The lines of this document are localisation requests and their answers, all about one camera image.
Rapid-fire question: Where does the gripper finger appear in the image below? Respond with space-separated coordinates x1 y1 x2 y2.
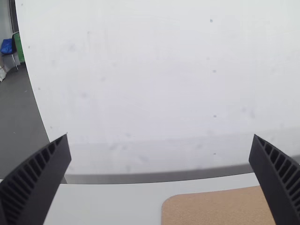
248 134 300 225
0 133 72 225

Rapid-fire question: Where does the cork mat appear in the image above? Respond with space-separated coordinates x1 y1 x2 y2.
161 185 278 225

